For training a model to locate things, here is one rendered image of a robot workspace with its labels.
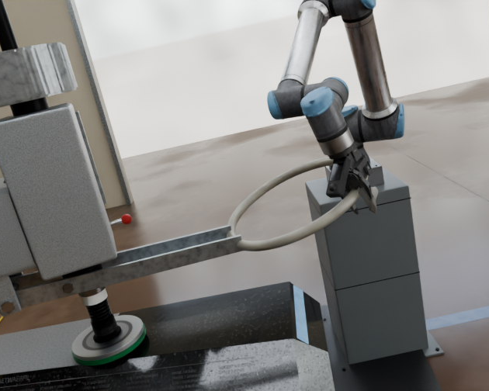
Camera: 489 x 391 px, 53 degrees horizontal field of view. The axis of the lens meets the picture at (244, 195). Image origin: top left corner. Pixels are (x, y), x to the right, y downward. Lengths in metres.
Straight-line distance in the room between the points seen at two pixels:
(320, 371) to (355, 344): 1.10
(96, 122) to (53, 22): 1.21
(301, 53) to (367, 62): 0.45
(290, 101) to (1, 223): 0.84
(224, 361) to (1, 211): 0.70
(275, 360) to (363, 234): 1.02
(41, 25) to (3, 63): 5.08
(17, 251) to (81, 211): 0.19
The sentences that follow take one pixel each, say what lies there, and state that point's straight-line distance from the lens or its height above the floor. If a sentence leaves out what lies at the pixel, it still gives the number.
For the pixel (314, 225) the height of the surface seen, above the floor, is 1.07.
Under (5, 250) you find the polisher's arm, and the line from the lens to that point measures 1.37.
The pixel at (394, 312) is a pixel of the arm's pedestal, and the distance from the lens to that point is 2.47.
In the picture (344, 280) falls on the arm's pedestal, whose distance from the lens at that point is 2.32.
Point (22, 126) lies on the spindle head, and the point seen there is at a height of 1.50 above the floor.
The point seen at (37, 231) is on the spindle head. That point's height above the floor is 1.24.
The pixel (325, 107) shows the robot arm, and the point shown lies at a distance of 1.31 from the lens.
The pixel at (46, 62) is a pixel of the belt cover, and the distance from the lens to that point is 1.31.
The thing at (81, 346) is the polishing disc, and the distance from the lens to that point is 1.57.
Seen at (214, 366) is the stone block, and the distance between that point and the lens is 1.41.
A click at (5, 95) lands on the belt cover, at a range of 1.30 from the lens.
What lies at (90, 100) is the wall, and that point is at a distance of 6.24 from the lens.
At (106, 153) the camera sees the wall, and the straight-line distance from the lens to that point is 6.30.
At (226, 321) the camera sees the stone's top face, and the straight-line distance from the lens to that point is 1.52.
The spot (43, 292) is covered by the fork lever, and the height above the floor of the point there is 1.06.
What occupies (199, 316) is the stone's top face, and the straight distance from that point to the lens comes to 1.58.
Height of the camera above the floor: 1.56
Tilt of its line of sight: 17 degrees down
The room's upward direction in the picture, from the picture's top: 13 degrees counter-clockwise
